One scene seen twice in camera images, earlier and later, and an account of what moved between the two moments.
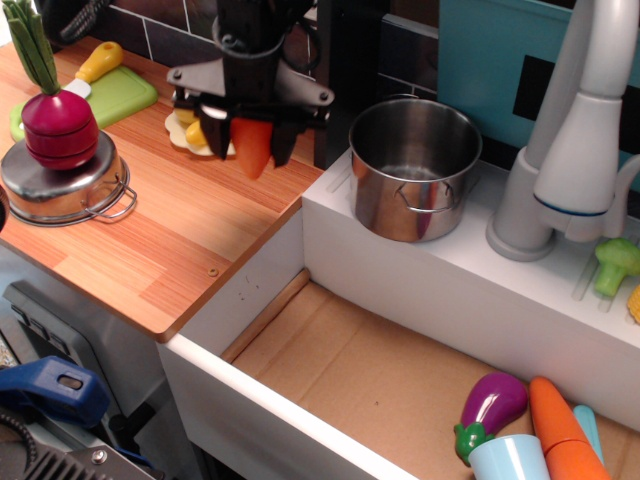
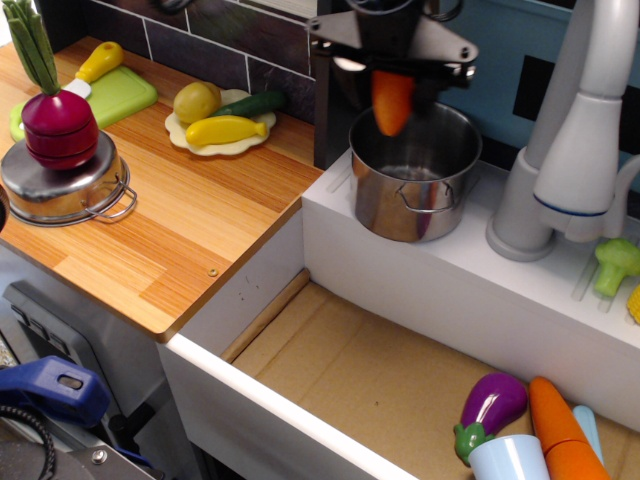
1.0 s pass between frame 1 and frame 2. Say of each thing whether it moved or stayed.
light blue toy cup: stayed
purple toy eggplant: stayed
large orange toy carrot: stayed
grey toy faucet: stayed
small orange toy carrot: moved
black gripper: moved
